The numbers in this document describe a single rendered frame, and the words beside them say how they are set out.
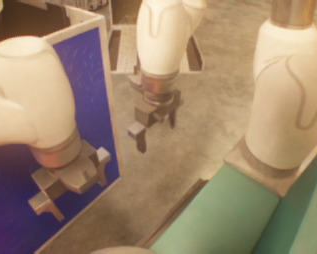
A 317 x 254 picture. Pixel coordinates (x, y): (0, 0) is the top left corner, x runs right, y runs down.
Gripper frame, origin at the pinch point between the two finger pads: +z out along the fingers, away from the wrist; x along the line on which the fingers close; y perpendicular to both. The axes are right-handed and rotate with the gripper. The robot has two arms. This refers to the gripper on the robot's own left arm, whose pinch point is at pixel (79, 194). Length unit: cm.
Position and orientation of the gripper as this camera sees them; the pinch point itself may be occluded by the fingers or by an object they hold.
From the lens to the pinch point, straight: 58.7
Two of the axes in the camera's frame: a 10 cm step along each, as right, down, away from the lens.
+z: -0.3, 7.1, 7.1
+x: -6.6, 5.1, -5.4
